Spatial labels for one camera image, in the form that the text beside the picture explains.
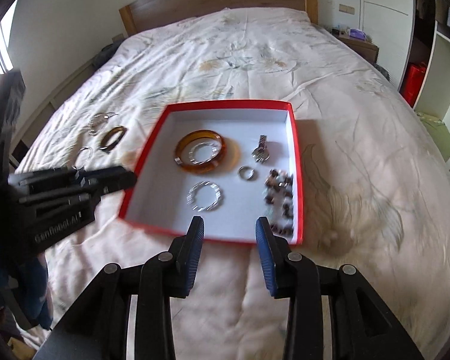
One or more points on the wall socket plate left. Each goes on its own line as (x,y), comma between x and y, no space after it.
(118,38)

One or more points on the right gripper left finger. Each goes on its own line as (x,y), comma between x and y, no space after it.
(96,325)

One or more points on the silver metal link watch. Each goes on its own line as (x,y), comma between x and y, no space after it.
(261,153)

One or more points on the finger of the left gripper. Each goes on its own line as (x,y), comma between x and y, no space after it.
(107,180)

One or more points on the wall switch plate right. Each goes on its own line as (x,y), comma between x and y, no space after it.
(346,9)

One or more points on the brown tortoiseshell bangle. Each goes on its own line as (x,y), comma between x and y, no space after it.
(112,138)

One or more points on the floral cream bed cover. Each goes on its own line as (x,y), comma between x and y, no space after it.
(377,191)

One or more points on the white wardrobe door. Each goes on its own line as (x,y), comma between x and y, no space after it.
(390,25)

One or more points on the twisted silver bangle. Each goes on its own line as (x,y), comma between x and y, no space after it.
(204,196)
(202,152)

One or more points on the red shallow cardboard box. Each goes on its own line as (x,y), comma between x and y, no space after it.
(274,189)

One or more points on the amber translucent bangle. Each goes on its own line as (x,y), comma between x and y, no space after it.
(186,142)

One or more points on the wooden nightstand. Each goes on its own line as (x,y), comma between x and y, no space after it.
(365,49)

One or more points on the low white side cabinet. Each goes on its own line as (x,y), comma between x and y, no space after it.
(27,134)

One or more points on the purple item on nightstand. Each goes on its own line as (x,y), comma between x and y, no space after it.
(357,34)

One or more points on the red bag on shelf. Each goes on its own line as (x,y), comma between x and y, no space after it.
(413,81)

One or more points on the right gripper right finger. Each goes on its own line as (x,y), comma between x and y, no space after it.
(362,325)

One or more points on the left hand blue white glove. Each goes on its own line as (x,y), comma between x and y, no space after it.
(24,290)

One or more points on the dark bag beside bed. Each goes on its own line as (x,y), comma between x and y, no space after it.
(105,54)

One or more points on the bright window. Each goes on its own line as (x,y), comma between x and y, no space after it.
(5,33)

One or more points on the green cushion on shelf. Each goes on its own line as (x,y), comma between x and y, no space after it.
(438,131)

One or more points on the large silver hoop bangle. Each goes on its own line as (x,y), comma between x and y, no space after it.
(82,158)

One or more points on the open white shelf unit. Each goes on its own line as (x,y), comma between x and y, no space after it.
(434,96)

